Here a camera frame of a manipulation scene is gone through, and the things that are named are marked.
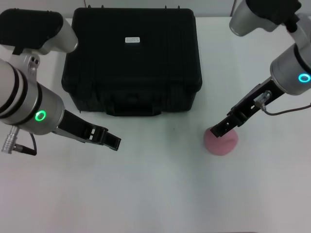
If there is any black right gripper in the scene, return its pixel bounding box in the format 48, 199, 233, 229
210, 78, 284, 138

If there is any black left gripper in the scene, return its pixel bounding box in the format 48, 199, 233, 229
52, 109, 121, 151

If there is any pink peach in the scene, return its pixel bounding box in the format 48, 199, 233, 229
203, 128, 239, 157

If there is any black plastic carrying case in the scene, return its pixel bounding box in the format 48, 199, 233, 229
61, 7, 203, 117

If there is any right arm cable with connector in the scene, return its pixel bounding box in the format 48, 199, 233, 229
254, 90, 311, 116

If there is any black silver right wrist camera mount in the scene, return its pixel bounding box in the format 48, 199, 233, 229
229, 0, 302, 37

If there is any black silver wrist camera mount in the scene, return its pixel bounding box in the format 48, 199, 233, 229
0, 8, 79, 76
229, 0, 302, 37

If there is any black silver left wrist camera mount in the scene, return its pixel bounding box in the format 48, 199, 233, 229
0, 8, 79, 76

